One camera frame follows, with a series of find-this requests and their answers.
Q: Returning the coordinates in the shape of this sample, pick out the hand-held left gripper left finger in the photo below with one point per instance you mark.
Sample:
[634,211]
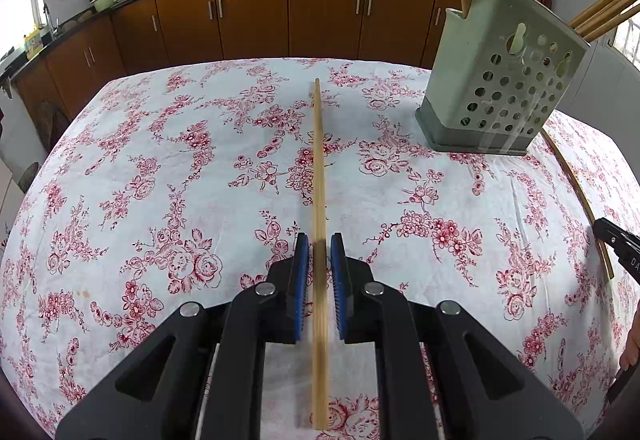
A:
[301,290]

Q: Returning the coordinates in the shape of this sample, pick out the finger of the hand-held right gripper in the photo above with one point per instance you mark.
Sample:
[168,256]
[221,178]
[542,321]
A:
[617,245]

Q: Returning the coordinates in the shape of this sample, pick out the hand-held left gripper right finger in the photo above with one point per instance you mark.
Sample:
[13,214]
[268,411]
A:
[337,290]

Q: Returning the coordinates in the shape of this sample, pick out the bamboo chopsticks group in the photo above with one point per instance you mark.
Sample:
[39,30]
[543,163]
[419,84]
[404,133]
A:
[607,12]

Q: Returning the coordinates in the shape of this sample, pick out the green perforated chopstick holder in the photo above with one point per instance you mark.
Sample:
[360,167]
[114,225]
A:
[452,64]

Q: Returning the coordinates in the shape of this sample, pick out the person's right hand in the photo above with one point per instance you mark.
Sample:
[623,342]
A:
[632,345]

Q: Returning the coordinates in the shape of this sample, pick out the red floral tablecloth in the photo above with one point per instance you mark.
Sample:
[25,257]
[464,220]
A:
[175,169]

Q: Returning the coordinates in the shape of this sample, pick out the white barred window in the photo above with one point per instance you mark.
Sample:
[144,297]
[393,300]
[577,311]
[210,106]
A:
[629,44]

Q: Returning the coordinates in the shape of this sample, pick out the brown base cabinets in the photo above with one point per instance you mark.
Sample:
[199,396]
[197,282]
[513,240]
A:
[250,14]

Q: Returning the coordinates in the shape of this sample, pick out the brown woven item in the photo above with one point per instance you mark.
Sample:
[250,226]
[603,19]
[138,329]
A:
[52,124]

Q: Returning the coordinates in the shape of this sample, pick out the yellow packet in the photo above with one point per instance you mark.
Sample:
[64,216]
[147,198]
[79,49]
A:
[34,44]

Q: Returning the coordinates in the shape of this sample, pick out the metal faucet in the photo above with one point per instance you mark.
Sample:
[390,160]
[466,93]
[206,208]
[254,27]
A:
[48,17]

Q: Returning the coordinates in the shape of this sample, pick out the bright side window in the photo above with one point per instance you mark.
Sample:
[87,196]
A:
[25,4]

